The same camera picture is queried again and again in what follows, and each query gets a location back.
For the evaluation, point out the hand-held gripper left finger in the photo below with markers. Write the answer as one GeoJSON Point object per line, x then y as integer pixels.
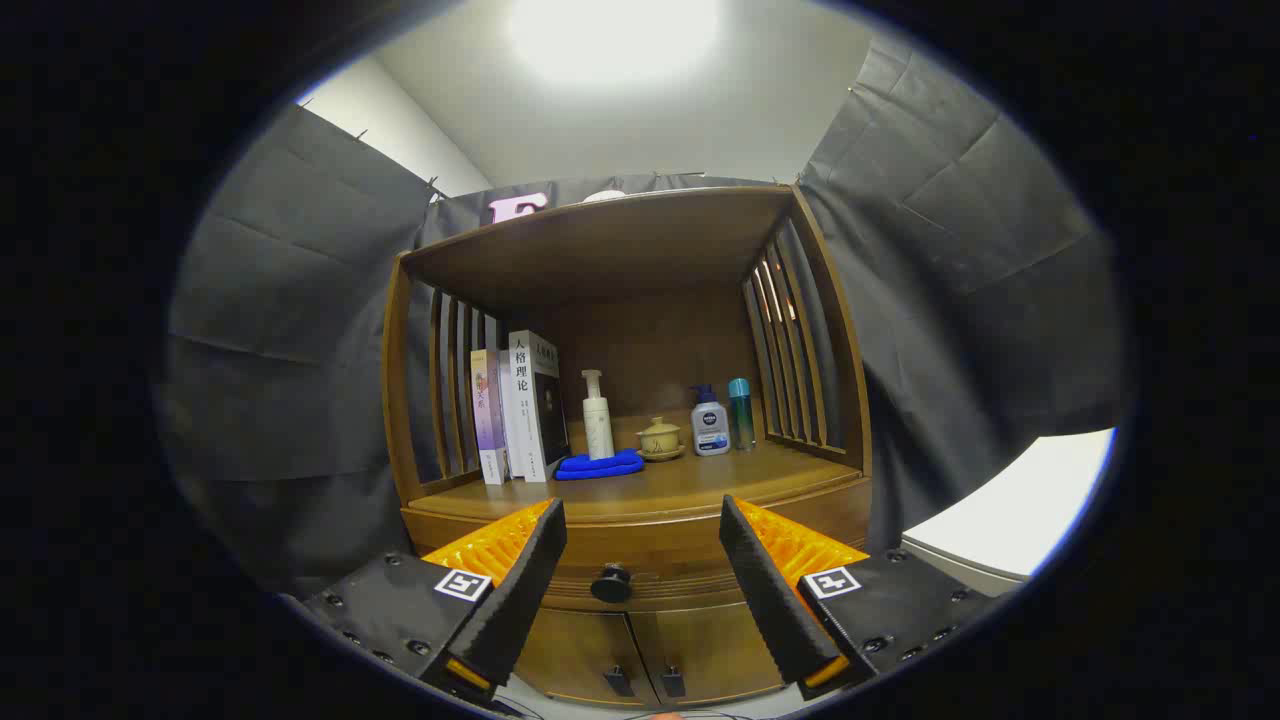
{"type": "Point", "coordinates": [520, 590]}

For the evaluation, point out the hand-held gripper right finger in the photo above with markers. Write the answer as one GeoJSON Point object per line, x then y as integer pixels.
{"type": "Point", "coordinates": [765, 590]}

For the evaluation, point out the wooden drawer with black knob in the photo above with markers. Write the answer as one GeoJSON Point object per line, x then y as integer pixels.
{"type": "Point", "coordinates": [640, 545]}

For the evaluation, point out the wooden cabinet door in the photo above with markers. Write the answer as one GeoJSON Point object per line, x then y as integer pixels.
{"type": "Point", "coordinates": [570, 650]}
{"type": "Point", "coordinates": [720, 645]}

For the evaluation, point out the wooden countertop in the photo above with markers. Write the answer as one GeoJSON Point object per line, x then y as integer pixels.
{"type": "Point", "coordinates": [690, 480]}

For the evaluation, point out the wooden cabinet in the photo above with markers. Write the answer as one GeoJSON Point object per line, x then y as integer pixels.
{"type": "Point", "coordinates": [650, 240]}

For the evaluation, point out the blue folded cloth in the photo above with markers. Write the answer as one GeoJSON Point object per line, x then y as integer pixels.
{"type": "Point", "coordinates": [600, 466]}

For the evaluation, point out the thin white book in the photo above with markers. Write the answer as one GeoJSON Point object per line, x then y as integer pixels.
{"type": "Point", "coordinates": [508, 420]}

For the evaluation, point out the white bottle blue pump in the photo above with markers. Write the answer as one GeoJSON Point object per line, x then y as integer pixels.
{"type": "Point", "coordinates": [710, 428]}

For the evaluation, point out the teal spray bottle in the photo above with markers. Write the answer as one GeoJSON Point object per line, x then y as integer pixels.
{"type": "Point", "coordinates": [741, 415]}

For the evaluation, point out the white foam pump bottle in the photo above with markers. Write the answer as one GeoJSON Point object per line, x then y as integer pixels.
{"type": "Point", "coordinates": [598, 425]}

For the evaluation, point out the purple book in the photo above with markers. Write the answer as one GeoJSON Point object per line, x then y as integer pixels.
{"type": "Point", "coordinates": [488, 410]}

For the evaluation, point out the yellow lidded teacup with saucer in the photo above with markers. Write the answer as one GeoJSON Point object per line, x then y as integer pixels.
{"type": "Point", "coordinates": [660, 438]}

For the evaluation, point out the thick white book dark cover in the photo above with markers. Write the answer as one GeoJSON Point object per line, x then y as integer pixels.
{"type": "Point", "coordinates": [525, 400]}

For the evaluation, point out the white grey unit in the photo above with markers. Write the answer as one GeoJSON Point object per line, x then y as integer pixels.
{"type": "Point", "coordinates": [1010, 500]}

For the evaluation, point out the black backdrop cloth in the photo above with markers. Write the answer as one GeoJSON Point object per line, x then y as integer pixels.
{"type": "Point", "coordinates": [290, 330]}

